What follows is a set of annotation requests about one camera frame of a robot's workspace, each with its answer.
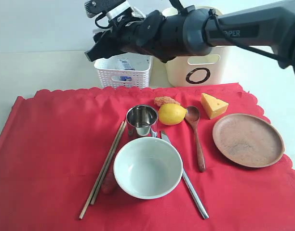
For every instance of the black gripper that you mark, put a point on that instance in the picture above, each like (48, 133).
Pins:
(121, 40)

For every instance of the blue white milk carton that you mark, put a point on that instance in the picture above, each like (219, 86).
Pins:
(124, 65)

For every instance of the breaded fried nugget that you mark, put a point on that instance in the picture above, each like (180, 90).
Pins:
(159, 101)

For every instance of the yellow lemon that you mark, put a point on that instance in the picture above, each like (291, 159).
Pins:
(171, 114)

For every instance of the yellow cheese wedge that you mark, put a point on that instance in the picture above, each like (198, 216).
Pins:
(213, 107)

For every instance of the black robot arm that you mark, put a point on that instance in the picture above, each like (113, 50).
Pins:
(268, 30)

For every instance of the white perforated plastic basket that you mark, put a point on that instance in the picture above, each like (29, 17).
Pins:
(109, 75)

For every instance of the stainless steel cup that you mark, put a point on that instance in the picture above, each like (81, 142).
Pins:
(142, 121)

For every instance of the wooden chopstick right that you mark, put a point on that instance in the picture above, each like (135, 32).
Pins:
(106, 164)

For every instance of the wooden chopstick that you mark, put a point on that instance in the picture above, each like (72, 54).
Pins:
(87, 203)
(106, 164)

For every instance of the cream plastic bin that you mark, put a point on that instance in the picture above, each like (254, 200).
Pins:
(198, 68)

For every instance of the brown wooden spoon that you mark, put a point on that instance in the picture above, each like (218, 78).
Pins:
(192, 117)

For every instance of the white ceramic bowl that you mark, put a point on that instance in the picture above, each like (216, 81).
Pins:
(148, 168)

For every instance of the red strawberry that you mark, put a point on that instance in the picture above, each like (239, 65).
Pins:
(109, 183)

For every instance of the wooden chopstick left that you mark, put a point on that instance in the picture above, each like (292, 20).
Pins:
(87, 203)

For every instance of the brown wooden plate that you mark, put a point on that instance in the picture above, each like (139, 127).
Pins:
(248, 140)

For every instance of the stainless steel knife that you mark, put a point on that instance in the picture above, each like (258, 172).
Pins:
(196, 201)

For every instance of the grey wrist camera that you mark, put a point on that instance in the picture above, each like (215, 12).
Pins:
(95, 7)

